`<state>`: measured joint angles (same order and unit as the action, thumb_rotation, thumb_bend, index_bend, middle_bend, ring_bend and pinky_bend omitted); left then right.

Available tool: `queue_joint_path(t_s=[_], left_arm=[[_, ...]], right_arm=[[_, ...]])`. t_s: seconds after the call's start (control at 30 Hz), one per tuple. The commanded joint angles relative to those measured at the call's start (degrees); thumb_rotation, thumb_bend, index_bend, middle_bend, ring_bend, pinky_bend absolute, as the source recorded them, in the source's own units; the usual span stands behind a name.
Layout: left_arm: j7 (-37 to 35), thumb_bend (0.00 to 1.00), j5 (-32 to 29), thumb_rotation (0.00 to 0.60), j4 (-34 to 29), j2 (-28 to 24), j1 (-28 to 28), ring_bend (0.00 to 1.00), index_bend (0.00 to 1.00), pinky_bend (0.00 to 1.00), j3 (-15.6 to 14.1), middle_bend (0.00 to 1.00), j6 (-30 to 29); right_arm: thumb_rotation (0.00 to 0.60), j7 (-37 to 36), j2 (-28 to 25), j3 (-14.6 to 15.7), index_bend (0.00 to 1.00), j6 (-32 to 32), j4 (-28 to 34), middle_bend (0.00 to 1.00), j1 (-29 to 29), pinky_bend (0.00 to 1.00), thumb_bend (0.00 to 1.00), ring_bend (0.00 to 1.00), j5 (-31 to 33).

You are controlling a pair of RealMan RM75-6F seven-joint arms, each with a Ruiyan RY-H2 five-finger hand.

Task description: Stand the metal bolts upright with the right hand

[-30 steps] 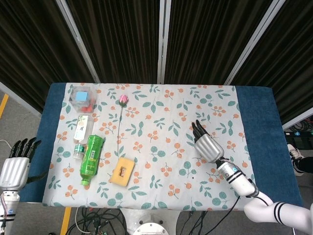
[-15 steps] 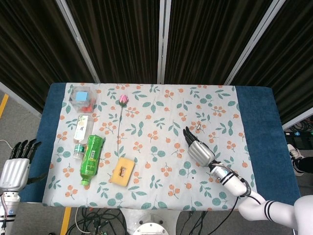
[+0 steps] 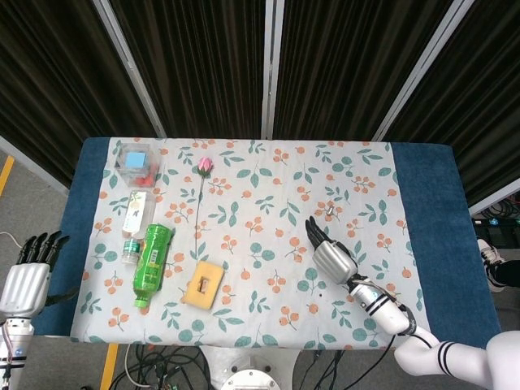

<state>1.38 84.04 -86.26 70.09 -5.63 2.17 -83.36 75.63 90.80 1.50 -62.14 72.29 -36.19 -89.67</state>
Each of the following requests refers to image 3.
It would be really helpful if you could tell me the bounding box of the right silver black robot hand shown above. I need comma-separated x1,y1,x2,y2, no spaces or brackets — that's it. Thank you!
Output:
305,215,362,288

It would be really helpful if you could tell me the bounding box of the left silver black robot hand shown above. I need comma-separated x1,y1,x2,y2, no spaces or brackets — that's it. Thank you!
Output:
0,230,80,321

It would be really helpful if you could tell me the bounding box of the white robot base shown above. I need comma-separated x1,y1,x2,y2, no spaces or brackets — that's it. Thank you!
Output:
201,344,302,390

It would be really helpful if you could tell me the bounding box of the floral print tablecloth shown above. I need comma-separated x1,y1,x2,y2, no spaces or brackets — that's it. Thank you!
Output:
69,136,436,351

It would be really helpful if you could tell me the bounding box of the blue table cover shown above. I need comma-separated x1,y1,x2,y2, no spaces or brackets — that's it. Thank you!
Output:
31,136,501,350

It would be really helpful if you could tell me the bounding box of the yellow sponge block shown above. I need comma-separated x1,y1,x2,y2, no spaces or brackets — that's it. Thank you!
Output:
182,261,226,311

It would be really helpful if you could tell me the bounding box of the green plastic bottle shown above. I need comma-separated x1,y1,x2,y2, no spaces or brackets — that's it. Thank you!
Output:
132,223,171,309

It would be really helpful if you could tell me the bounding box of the clear plastic water bottle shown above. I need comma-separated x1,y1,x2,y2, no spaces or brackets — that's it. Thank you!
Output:
120,189,158,265

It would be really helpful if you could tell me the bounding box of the white sneaker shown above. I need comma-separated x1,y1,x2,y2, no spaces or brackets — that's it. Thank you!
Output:
478,237,507,293

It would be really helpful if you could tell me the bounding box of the pink artificial rose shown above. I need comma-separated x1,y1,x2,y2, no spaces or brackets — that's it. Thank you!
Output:
193,157,215,261

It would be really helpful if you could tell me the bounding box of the black electronics box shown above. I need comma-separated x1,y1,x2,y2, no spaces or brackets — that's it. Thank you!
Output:
470,201,520,249

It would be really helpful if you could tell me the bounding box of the light blue cube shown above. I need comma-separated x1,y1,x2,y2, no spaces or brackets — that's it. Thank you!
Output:
124,150,149,170

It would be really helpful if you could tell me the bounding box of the clear plastic box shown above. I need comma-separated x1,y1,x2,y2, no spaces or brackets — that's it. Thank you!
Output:
112,141,164,189

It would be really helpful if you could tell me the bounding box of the black pleated curtain panel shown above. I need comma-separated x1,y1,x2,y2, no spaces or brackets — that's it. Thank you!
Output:
383,0,520,206
109,0,270,138
275,0,453,141
0,0,158,188

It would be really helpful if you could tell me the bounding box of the black floor cable bundle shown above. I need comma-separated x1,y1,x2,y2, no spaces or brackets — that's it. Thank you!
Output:
110,344,209,390
299,348,353,390

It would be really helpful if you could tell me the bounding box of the aluminium screen base rail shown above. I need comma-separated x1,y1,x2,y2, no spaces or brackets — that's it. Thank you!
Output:
0,135,71,199
466,188,520,217

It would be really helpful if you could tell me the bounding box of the white floor cable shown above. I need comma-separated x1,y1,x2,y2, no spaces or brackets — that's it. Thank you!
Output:
123,344,158,386

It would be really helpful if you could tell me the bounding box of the aluminium screen post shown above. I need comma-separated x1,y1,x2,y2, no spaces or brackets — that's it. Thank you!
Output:
261,0,284,140
92,0,167,138
372,0,475,142

